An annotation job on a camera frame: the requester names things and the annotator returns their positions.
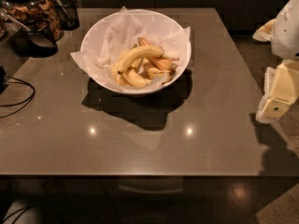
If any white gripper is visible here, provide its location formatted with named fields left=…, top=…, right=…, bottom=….
left=253, top=0, right=299, bottom=124

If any yellow banana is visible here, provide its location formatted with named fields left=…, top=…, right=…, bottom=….
left=122, top=68, right=147, bottom=89
left=115, top=46, right=164, bottom=74

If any right brownish banana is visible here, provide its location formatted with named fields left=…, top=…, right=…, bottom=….
left=137, top=37, right=178, bottom=71

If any white paper liner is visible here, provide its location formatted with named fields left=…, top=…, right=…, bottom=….
left=71, top=7, right=191, bottom=95

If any black mesh pen holder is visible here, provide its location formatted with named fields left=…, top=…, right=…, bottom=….
left=55, top=0, right=79, bottom=31

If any black mesh cup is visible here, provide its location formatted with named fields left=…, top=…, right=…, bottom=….
left=10, top=20, right=58, bottom=58

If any glass jar with snacks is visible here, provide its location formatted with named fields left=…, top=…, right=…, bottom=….
left=1, top=0, right=64, bottom=40

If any black cable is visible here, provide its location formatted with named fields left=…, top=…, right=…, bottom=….
left=0, top=74, right=36, bottom=119

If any silver spoon handle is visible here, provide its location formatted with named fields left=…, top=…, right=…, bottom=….
left=0, top=9, right=31, bottom=32

